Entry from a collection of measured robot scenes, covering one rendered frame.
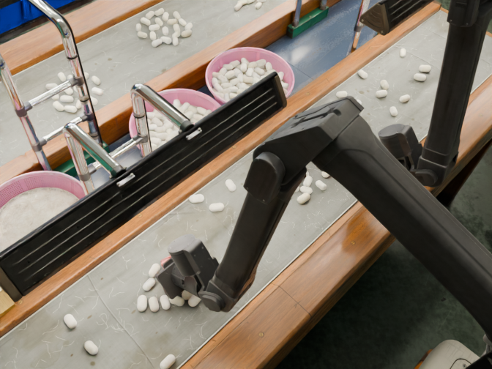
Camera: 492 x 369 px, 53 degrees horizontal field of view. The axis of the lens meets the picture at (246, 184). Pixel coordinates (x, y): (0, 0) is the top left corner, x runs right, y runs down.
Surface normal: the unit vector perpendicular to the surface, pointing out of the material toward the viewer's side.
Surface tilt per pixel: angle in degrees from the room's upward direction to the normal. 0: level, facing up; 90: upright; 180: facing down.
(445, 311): 0
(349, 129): 22
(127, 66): 0
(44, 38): 0
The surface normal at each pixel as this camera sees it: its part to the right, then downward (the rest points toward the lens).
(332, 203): 0.06, -0.58
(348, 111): 0.41, -0.44
